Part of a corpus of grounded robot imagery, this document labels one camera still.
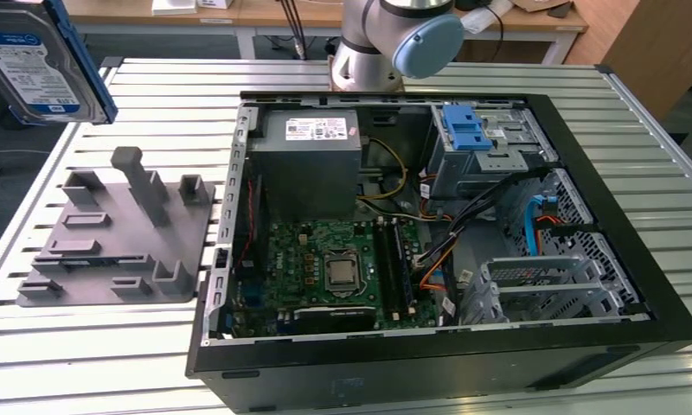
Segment black open PC case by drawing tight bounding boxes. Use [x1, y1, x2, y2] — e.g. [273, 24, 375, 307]
[184, 90, 692, 412]

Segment grey parts rack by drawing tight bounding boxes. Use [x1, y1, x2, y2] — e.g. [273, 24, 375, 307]
[15, 145, 217, 309]

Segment wooden desk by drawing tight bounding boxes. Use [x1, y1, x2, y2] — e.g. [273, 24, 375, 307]
[65, 0, 591, 66]

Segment blue drive latch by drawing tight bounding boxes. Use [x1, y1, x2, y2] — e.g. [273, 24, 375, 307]
[442, 105, 492, 152]

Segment RAM stick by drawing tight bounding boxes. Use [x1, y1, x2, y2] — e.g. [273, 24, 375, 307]
[391, 220, 418, 315]

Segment yellow wire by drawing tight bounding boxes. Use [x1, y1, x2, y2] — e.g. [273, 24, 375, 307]
[356, 136, 410, 202]

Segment large white box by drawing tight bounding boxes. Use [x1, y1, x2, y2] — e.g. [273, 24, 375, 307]
[151, 0, 200, 16]

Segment hard disk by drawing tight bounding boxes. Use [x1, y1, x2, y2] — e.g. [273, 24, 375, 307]
[0, 0, 120, 126]

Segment grey optical drive cage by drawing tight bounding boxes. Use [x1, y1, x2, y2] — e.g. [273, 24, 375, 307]
[426, 102, 559, 202]

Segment black cable bundle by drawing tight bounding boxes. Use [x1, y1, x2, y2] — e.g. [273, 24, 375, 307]
[420, 166, 555, 269]

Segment white plastic device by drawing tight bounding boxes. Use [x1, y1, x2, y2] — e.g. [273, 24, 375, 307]
[460, 0, 516, 35]

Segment grey metal disk bay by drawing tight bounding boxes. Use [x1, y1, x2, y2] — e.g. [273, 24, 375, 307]
[460, 254, 642, 325]

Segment brown cardboard piece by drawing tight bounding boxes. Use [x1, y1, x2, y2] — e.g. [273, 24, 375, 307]
[510, 0, 572, 19]

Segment blue data wire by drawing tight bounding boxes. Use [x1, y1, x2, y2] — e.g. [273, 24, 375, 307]
[522, 194, 548, 259]

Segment CPU in socket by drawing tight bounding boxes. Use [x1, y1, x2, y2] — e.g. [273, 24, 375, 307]
[320, 252, 363, 299]

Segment black power connector wire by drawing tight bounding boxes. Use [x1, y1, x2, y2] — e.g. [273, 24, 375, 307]
[539, 214, 600, 238]

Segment green motherboard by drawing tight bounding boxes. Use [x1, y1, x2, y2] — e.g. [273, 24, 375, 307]
[229, 218, 440, 336]

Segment black graphics card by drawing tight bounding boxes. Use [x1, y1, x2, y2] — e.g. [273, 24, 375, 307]
[287, 304, 378, 335]

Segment grey power supply unit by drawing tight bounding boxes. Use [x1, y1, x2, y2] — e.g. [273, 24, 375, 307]
[247, 107, 363, 221]

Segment wooden cabinet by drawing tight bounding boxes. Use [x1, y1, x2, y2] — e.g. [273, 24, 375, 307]
[564, 0, 692, 126]

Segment orange wires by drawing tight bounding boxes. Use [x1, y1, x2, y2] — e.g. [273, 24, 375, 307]
[419, 259, 448, 295]

